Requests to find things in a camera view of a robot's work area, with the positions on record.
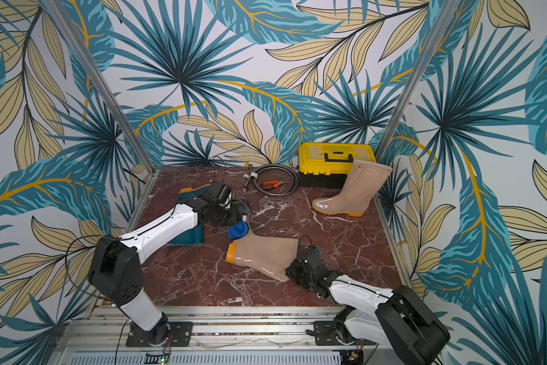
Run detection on blue grey cloth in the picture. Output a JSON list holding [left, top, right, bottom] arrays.
[[227, 221, 250, 241]]

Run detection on right aluminium frame post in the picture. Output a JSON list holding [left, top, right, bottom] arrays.
[[375, 1, 459, 161]]

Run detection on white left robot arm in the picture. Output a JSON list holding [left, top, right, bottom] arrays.
[[87, 181, 251, 346]]

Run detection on aluminium frame post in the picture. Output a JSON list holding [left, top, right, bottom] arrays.
[[43, 0, 156, 175], [375, 1, 459, 161]]

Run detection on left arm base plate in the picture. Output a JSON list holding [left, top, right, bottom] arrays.
[[126, 322, 193, 350]]

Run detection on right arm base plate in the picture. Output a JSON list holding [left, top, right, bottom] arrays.
[[306, 320, 375, 346]]

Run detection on beige boot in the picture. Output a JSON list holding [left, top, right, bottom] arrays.
[[311, 160, 393, 217], [226, 230, 299, 282]]

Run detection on teal rubber boot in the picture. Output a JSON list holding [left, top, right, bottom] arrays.
[[166, 181, 223, 246]]

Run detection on coiled black cable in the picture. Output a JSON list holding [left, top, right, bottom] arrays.
[[243, 163, 300, 197]]

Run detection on left aluminium frame post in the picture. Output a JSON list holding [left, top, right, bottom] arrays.
[[43, 0, 156, 175]]

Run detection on yellow black toolbox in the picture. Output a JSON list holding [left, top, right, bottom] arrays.
[[298, 142, 376, 189]]

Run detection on aluminium front rail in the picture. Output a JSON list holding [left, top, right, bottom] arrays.
[[49, 305, 401, 364]]

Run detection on red handled pliers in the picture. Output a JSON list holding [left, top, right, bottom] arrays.
[[261, 180, 287, 191]]

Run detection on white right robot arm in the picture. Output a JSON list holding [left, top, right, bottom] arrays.
[[285, 246, 451, 364]]

